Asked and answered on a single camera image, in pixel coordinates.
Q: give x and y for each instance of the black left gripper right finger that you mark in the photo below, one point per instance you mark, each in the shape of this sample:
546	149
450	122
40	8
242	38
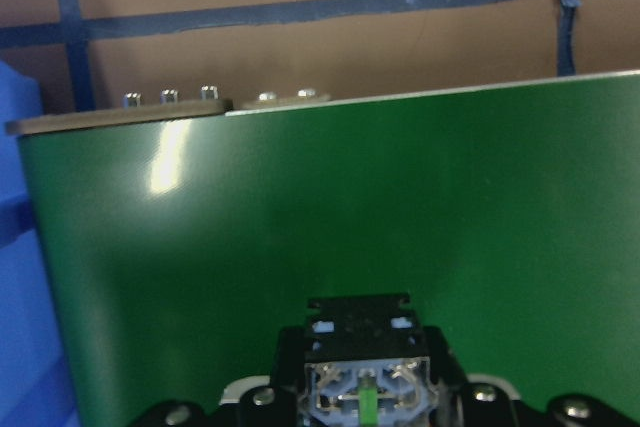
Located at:
483	401

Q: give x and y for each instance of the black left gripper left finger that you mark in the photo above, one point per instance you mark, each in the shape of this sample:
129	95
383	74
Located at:
259	400

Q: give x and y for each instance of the green conveyor belt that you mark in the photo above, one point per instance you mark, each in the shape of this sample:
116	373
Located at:
177	250

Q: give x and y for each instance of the blue left plastic bin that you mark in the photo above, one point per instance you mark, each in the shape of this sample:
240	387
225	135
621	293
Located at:
36	387

